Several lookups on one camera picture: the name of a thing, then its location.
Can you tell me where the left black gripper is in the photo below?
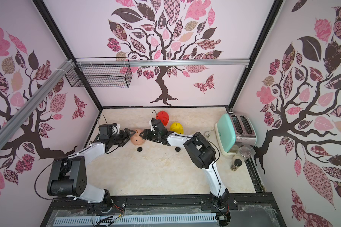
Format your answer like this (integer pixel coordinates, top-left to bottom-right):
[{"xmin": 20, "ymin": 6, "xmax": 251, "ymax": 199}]
[{"xmin": 111, "ymin": 128, "xmax": 137, "ymax": 147}]

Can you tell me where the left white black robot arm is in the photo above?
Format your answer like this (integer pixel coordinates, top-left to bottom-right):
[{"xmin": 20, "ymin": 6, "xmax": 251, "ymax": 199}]
[{"xmin": 47, "ymin": 124, "xmax": 136, "ymax": 213}]

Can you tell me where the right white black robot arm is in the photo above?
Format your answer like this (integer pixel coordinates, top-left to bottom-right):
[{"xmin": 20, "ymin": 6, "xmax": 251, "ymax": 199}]
[{"xmin": 140, "ymin": 119, "xmax": 229, "ymax": 210}]

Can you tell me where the red piggy bank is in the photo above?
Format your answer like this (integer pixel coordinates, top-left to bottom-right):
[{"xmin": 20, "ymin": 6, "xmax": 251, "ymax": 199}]
[{"xmin": 156, "ymin": 111, "xmax": 169, "ymax": 126}]

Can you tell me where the yellow piggy bank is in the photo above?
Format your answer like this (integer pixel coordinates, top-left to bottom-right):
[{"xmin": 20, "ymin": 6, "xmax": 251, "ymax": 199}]
[{"xmin": 170, "ymin": 122, "xmax": 184, "ymax": 134}]

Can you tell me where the mint green toaster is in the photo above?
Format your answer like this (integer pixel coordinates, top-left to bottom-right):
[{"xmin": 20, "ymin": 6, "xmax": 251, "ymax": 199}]
[{"xmin": 215, "ymin": 112, "xmax": 257, "ymax": 156}]

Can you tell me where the glass jar black lid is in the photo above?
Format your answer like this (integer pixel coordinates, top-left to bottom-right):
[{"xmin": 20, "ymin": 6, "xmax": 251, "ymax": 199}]
[{"xmin": 230, "ymin": 146, "xmax": 252, "ymax": 171}]

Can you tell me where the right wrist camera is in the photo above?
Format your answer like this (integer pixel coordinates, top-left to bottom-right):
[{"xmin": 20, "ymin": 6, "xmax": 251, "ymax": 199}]
[{"xmin": 149, "ymin": 118, "xmax": 156, "ymax": 128}]

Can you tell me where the black wire basket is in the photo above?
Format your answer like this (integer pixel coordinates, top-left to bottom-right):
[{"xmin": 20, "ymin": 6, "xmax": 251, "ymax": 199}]
[{"xmin": 66, "ymin": 57, "xmax": 133, "ymax": 88}]

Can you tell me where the back aluminium rail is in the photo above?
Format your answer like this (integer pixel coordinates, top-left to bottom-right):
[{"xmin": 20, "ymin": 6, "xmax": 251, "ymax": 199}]
[{"xmin": 76, "ymin": 59, "xmax": 250, "ymax": 67}]

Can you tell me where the aluminium rail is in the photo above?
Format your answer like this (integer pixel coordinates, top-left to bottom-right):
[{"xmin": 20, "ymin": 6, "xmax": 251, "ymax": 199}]
[
  {"xmin": 0, "ymin": 59, "xmax": 74, "ymax": 151},
  {"xmin": 76, "ymin": 59, "xmax": 250, "ymax": 67}
]

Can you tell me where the white cable duct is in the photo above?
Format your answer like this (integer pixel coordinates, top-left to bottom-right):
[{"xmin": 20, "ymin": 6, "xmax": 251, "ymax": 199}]
[{"xmin": 50, "ymin": 213, "xmax": 218, "ymax": 227}]

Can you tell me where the left aluminium rail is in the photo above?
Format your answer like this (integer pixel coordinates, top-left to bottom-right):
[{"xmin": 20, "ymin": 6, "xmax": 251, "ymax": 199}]
[{"xmin": 0, "ymin": 59, "xmax": 74, "ymax": 151}]

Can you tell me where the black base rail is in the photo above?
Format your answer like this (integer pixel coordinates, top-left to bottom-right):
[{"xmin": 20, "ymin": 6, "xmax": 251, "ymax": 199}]
[{"xmin": 49, "ymin": 192, "xmax": 276, "ymax": 212}]

